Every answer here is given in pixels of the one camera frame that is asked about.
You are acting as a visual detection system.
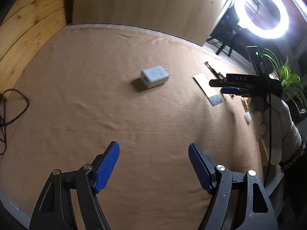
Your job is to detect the ring light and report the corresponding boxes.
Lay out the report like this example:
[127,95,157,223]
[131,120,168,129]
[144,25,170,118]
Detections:
[234,0,289,39]

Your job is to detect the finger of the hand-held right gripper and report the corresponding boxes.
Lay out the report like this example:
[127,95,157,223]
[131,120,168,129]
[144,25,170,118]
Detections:
[209,77,228,87]
[220,87,252,98]

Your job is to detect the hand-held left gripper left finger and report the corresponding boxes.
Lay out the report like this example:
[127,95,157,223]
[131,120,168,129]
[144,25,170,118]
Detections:
[30,141,120,230]

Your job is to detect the wooden board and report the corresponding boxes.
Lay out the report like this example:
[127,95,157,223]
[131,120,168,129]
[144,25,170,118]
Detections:
[72,0,234,46]

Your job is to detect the person's right forearm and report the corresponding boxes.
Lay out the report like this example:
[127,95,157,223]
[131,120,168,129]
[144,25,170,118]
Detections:
[278,134,307,180]

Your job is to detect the cardboard box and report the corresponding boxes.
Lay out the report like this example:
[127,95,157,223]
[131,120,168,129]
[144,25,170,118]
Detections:
[260,141,281,167]

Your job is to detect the metal tweezers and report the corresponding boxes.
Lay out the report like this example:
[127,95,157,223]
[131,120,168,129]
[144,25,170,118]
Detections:
[204,62,224,79]

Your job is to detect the white wall charger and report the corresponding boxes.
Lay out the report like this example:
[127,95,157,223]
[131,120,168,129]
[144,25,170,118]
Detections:
[141,65,172,89]

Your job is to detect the person's right hand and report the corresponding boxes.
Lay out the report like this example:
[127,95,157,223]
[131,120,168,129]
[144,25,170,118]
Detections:
[248,95,301,166]

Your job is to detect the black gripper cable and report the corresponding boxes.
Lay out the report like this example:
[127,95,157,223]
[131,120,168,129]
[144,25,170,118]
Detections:
[264,93,274,187]

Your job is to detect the yellow grey scraper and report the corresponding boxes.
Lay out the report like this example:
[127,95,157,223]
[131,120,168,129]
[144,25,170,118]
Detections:
[193,74,224,106]

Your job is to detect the black floor cable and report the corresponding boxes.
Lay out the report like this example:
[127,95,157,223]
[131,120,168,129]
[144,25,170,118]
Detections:
[0,89,30,155]

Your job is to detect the green spider plant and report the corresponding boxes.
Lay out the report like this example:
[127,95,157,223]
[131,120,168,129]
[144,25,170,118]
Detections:
[261,48,307,119]

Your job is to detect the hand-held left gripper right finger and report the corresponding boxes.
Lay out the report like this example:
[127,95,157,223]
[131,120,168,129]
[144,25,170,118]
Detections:
[188,143,280,230]

